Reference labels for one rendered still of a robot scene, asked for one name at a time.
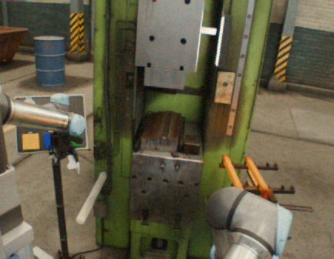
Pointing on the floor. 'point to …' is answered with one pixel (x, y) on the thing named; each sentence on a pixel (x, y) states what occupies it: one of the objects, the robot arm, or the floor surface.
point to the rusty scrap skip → (6, 43)
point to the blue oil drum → (49, 61)
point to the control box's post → (60, 207)
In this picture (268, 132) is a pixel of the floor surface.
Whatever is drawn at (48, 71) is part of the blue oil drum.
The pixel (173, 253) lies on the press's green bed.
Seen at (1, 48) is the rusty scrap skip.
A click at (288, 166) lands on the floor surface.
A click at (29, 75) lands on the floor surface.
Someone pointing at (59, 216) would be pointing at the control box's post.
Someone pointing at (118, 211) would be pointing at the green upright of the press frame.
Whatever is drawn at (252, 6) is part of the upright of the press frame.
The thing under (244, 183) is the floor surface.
